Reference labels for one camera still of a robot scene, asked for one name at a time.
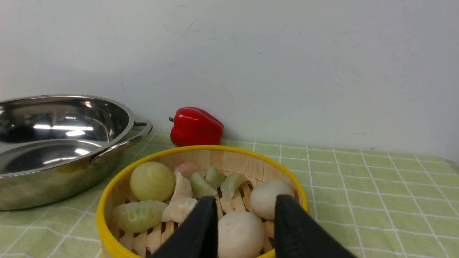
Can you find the green dumpling right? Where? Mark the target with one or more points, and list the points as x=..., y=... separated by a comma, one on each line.
x=231, y=184

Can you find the white round bun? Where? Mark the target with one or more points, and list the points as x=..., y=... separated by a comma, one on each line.
x=263, y=197
x=240, y=235

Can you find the yellow-green round bun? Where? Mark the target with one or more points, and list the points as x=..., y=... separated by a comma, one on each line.
x=152, y=181

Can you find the red bell pepper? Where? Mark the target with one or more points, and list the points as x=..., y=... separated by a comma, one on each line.
x=194, y=126

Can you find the white round bun front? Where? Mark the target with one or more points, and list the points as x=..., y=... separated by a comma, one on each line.
x=240, y=235

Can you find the green checkered tablecloth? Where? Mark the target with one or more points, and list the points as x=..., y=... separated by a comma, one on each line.
x=377, y=204

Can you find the green dumpling large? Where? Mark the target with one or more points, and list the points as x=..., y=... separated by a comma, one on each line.
x=140, y=216

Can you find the green dumpling middle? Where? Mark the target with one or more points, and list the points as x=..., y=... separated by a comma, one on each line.
x=200, y=187

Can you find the stainless steel pot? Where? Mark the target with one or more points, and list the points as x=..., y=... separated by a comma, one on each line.
x=55, y=146

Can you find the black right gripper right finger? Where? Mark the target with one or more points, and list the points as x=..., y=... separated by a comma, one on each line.
x=298, y=235

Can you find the white dumpling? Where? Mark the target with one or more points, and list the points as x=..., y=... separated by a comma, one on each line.
x=181, y=202

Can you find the white round bun back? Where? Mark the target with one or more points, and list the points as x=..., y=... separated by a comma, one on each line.
x=263, y=197

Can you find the pink bun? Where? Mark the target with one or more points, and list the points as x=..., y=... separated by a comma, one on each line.
x=187, y=170

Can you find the green dumpling back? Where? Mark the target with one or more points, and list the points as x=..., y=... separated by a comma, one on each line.
x=214, y=177

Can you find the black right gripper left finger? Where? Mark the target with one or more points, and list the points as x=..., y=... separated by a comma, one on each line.
x=196, y=237

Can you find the yellow rimmed bamboo steamer basket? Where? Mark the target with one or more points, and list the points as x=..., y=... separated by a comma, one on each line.
x=117, y=243

